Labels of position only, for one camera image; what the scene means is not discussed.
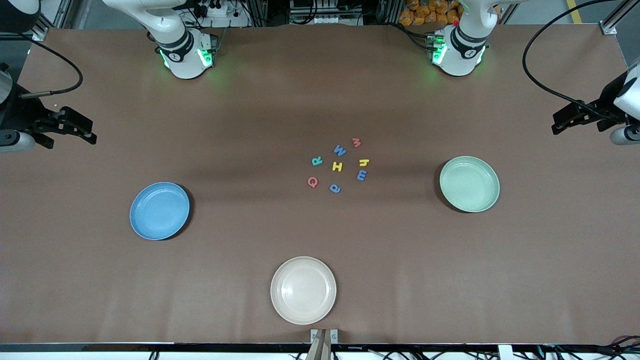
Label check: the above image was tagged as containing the blue plate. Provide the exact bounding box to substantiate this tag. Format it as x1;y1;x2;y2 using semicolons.
129;181;191;241

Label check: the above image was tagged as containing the green plate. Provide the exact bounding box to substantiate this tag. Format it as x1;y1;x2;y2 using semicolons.
439;156;501;213

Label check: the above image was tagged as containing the beige plate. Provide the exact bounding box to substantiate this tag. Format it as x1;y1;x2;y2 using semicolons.
270;256;337;326

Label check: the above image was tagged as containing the orange mesh bag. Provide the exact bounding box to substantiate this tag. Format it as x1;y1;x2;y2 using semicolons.
398;0;461;27

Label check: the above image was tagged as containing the white power strip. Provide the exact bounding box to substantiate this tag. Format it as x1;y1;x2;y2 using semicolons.
192;0;236;18
315;14;363;26

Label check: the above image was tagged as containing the brown table mat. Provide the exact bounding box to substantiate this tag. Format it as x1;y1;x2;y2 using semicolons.
0;24;640;346

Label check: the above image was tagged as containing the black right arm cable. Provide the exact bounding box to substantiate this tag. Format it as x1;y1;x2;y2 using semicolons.
21;39;84;99

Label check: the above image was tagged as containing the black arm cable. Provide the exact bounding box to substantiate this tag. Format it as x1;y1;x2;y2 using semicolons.
521;0;640;122
21;39;84;99

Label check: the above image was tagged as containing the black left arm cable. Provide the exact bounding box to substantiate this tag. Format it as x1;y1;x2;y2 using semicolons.
521;0;640;122

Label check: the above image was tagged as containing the small metal bracket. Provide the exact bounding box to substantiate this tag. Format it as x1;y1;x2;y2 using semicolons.
310;328;339;345

